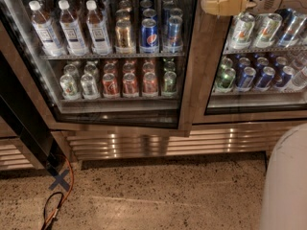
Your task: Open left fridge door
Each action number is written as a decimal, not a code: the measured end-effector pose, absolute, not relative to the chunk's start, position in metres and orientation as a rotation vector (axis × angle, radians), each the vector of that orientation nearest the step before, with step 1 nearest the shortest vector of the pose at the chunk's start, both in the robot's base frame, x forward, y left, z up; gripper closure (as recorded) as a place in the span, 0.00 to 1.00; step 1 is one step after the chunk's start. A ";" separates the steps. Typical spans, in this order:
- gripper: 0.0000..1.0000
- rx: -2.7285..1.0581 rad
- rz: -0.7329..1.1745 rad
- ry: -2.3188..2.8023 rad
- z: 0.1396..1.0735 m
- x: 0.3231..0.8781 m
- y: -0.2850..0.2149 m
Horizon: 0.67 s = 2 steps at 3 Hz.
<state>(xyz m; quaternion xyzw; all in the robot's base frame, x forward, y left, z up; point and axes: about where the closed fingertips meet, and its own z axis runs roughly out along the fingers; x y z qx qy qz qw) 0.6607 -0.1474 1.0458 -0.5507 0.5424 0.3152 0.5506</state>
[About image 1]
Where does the glass fridge door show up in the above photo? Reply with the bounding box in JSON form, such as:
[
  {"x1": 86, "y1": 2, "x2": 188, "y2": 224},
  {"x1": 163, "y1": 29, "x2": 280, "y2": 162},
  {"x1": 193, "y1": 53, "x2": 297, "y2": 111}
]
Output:
[
  {"x1": 195, "y1": 8, "x2": 307, "y2": 124},
  {"x1": 0, "y1": 0, "x2": 236, "y2": 138}
]

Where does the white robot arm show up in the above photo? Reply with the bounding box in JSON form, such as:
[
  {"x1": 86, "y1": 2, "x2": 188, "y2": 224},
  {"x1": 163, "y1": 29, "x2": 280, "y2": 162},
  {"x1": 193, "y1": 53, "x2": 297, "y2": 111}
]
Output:
[{"x1": 199, "y1": 0, "x2": 307, "y2": 230}]

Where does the green can right fridge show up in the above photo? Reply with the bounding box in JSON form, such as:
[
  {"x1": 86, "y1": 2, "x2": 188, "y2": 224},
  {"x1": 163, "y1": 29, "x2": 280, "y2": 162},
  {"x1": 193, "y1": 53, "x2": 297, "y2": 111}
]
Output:
[{"x1": 215, "y1": 68, "x2": 236, "y2": 93}]

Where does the steel fridge bottom grille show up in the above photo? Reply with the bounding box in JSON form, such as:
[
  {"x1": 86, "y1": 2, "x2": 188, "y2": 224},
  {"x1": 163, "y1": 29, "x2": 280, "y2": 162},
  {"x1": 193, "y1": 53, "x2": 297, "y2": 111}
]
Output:
[{"x1": 53, "y1": 121, "x2": 301, "y2": 162}]

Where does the white 7up can left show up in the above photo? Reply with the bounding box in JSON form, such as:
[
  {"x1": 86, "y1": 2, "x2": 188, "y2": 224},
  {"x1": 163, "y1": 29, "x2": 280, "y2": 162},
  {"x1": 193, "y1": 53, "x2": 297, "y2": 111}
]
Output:
[{"x1": 229, "y1": 13, "x2": 255, "y2": 50}]

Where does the white 7up can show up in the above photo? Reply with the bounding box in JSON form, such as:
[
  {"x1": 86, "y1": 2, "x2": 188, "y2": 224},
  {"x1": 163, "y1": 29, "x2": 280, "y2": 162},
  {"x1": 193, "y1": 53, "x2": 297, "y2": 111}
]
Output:
[
  {"x1": 252, "y1": 13, "x2": 283, "y2": 49},
  {"x1": 229, "y1": 13, "x2": 255, "y2": 50}
]

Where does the white 7up can right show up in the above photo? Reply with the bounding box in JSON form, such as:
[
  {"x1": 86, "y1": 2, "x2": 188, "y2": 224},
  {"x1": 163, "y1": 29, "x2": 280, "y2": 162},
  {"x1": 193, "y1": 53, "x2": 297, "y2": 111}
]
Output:
[{"x1": 252, "y1": 13, "x2": 283, "y2": 49}]

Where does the blue silver soda can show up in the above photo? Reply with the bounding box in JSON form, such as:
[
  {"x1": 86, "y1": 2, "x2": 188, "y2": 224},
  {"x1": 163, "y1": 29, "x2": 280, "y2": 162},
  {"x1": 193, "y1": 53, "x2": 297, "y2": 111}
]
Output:
[{"x1": 163, "y1": 16, "x2": 183, "y2": 53}]

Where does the blue silver can upper right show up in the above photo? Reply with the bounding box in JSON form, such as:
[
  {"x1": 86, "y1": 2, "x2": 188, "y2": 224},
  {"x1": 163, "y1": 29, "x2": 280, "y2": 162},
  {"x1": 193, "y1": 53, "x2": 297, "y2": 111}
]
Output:
[{"x1": 276, "y1": 11, "x2": 307, "y2": 47}]

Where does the blue Pepsi can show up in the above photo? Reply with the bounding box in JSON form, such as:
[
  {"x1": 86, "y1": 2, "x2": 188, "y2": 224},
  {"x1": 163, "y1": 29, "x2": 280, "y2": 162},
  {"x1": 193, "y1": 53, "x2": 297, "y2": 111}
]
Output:
[{"x1": 140, "y1": 18, "x2": 158, "y2": 54}]

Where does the blue can left lower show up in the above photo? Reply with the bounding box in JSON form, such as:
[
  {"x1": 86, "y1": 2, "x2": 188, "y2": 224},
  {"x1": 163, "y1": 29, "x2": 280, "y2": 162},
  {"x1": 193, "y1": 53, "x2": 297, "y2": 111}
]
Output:
[{"x1": 236, "y1": 67, "x2": 256, "y2": 92}]

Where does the blue can right lower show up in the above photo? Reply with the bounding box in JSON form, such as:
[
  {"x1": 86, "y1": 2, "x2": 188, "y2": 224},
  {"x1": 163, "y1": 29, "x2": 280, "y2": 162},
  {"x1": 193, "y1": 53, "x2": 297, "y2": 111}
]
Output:
[{"x1": 254, "y1": 66, "x2": 275, "y2": 90}]

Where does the green silver can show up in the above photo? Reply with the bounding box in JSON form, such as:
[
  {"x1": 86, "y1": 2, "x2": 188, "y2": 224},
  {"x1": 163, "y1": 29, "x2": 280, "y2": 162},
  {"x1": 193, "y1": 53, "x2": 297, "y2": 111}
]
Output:
[{"x1": 161, "y1": 71, "x2": 177, "y2": 96}]

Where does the gold soda can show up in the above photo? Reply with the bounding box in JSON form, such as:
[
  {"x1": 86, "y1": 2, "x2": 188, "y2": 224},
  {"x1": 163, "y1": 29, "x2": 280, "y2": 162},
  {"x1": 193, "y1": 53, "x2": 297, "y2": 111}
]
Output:
[{"x1": 115, "y1": 20, "x2": 136, "y2": 54}]

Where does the red can right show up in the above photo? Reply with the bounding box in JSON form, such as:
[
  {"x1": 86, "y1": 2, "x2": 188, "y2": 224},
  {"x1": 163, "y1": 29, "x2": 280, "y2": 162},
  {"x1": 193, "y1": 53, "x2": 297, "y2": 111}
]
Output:
[{"x1": 142, "y1": 72, "x2": 158, "y2": 97}]

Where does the red can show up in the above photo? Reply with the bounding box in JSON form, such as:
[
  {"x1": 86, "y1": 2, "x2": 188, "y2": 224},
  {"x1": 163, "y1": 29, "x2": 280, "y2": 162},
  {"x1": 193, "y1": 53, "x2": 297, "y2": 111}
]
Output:
[
  {"x1": 123, "y1": 73, "x2": 139, "y2": 98},
  {"x1": 103, "y1": 73, "x2": 120, "y2": 98},
  {"x1": 142, "y1": 72, "x2": 158, "y2": 97}
]

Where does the red can middle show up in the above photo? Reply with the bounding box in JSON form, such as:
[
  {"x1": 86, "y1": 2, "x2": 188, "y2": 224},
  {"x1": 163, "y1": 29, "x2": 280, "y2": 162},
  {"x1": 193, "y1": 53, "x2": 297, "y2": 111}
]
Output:
[{"x1": 123, "y1": 73, "x2": 139, "y2": 98}]

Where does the red can left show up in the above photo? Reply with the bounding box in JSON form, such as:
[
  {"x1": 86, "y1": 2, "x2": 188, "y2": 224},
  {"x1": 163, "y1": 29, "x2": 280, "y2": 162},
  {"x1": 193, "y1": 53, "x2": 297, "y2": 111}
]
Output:
[{"x1": 103, "y1": 73, "x2": 120, "y2": 98}]

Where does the middle tea bottle white cap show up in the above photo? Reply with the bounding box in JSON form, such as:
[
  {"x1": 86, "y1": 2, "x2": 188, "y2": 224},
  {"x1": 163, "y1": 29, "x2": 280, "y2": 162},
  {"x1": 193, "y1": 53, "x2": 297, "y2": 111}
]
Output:
[{"x1": 59, "y1": 0, "x2": 89, "y2": 56}]

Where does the silver can lower shelf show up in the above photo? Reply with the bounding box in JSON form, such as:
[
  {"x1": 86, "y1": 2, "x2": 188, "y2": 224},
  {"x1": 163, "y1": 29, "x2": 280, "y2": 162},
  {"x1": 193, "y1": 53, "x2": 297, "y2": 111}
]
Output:
[{"x1": 81, "y1": 74, "x2": 100, "y2": 100}]

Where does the left tea bottle white cap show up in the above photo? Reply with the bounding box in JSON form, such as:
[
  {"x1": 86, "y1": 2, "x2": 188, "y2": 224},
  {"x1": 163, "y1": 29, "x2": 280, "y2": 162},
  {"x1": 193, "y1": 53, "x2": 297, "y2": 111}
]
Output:
[{"x1": 29, "y1": 0, "x2": 66, "y2": 57}]

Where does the white green can far left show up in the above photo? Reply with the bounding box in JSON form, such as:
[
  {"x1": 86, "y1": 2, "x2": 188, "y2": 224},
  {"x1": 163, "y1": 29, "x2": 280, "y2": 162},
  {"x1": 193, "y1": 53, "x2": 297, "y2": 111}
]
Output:
[{"x1": 59, "y1": 74, "x2": 81, "y2": 101}]

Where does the neighbour steel grille left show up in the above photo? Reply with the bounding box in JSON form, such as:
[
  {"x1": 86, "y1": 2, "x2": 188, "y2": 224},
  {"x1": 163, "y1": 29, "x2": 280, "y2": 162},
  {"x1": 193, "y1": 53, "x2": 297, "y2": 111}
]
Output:
[{"x1": 0, "y1": 117, "x2": 44, "y2": 172}]

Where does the black floor cable left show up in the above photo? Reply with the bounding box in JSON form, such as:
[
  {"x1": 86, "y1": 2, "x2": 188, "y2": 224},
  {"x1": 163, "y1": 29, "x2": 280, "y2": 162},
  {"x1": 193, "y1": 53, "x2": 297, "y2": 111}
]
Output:
[{"x1": 42, "y1": 191, "x2": 65, "y2": 230}]

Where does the orange floor cable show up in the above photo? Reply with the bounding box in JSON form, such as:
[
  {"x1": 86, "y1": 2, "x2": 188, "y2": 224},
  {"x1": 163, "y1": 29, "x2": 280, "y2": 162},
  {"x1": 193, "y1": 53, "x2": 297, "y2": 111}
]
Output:
[{"x1": 40, "y1": 156, "x2": 75, "y2": 230}]

